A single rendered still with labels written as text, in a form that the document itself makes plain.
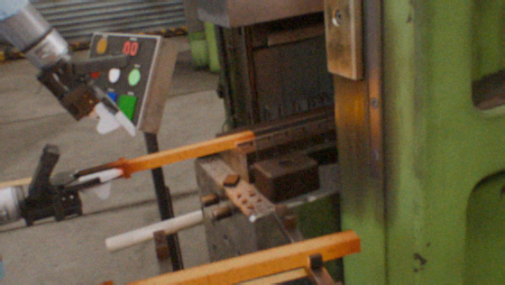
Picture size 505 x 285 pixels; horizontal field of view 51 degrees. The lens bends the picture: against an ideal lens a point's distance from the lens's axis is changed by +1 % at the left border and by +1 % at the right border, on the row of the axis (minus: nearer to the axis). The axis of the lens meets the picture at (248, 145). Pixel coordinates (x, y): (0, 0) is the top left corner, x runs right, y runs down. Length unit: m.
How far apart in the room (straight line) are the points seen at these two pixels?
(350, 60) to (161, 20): 8.33
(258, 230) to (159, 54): 0.69
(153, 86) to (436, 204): 0.92
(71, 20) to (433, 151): 8.55
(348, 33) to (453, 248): 0.42
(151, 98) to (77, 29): 7.68
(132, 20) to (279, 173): 8.19
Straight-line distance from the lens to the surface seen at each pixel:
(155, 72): 1.58
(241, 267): 0.76
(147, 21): 9.20
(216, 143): 1.22
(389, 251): 1.07
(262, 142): 1.23
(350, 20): 0.93
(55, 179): 1.18
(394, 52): 0.90
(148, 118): 1.58
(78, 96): 1.09
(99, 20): 9.19
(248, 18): 1.12
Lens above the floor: 1.44
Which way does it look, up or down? 21 degrees down
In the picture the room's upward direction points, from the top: 7 degrees counter-clockwise
